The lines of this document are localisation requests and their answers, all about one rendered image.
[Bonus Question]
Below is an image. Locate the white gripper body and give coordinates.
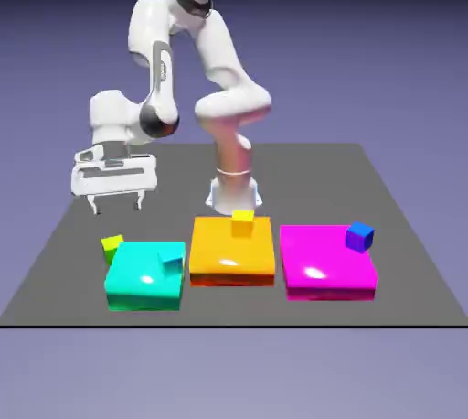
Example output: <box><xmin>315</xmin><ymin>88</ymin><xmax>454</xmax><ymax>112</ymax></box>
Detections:
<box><xmin>70</xmin><ymin>154</ymin><xmax>159</xmax><ymax>198</ymax></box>

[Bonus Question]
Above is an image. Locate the small lime green cube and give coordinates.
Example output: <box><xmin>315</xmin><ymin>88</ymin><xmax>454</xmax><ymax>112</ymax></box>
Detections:
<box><xmin>101</xmin><ymin>234</ymin><xmax>125</xmax><ymax>266</ymax></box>

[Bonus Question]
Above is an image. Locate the small cyan cube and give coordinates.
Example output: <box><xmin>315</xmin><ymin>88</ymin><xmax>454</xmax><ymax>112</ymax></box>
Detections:
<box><xmin>157</xmin><ymin>246</ymin><xmax>186</xmax><ymax>276</ymax></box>

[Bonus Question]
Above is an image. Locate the small yellow cube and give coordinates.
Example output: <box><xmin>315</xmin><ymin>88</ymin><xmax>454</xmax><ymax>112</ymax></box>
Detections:
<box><xmin>230</xmin><ymin>209</ymin><xmax>256</xmax><ymax>239</ymax></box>

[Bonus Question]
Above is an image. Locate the small blue cube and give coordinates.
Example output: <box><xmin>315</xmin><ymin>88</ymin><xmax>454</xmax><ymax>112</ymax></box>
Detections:
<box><xmin>345</xmin><ymin>220</ymin><xmax>376</xmax><ymax>254</ymax></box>

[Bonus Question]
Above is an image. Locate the large cyan box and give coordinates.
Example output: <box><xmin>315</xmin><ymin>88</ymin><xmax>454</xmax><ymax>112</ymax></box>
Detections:
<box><xmin>104</xmin><ymin>241</ymin><xmax>186</xmax><ymax>313</ymax></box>

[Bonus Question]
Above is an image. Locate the large orange box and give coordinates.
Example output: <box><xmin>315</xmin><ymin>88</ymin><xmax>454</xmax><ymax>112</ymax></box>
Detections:
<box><xmin>188</xmin><ymin>216</ymin><xmax>276</xmax><ymax>288</ymax></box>

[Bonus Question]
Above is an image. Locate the large magenta box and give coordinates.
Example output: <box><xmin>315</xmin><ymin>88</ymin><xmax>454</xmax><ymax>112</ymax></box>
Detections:
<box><xmin>279</xmin><ymin>224</ymin><xmax>378</xmax><ymax>303</ymax></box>

